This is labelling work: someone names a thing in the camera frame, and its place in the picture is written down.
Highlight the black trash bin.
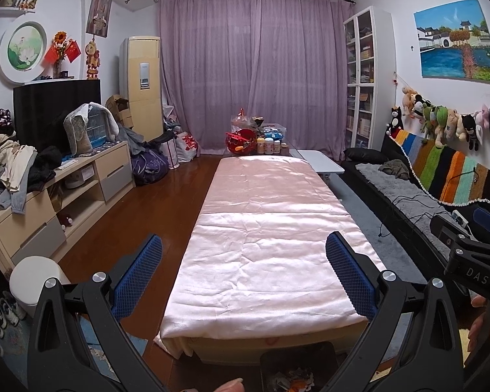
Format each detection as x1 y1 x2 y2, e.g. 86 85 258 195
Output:
260 342 339 391

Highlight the pink satin table cloth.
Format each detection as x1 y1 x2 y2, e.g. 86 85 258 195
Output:
155 156 379 365

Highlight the black sofa with grey throw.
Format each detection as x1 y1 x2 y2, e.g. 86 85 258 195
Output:
342 136 490 277

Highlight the white bookshelf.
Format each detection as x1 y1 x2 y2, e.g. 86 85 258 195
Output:
343 6 396 150

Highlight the beige standing air conditioner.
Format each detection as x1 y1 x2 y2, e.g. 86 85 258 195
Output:
119 36 164 142

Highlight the purple curtain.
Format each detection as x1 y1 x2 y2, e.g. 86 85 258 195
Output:
156 0 353 159

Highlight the row of plush toys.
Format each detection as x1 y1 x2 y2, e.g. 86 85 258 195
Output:
386 86 490 151

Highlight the landscape painting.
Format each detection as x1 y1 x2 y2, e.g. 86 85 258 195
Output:
414 0 490 84

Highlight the white round stool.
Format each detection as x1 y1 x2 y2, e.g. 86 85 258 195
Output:
9 256 71 318

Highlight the purple bag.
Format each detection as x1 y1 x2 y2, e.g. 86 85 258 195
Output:
131 149 169 187

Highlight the red basket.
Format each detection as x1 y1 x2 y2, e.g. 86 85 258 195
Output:
225 128 257 156

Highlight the black television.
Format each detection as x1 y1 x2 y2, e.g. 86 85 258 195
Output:
13 79 101 157

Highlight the beige tv cabinet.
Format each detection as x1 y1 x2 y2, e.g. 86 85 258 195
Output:
0 142 134 274

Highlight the colourful striped crochet blanket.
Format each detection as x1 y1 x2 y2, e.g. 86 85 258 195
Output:
389 129 490 206

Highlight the person's right hand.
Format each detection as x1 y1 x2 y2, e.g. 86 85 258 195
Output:
466 295 488 352

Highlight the round lotus wall picture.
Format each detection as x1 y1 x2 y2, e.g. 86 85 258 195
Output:
0 14 48 84

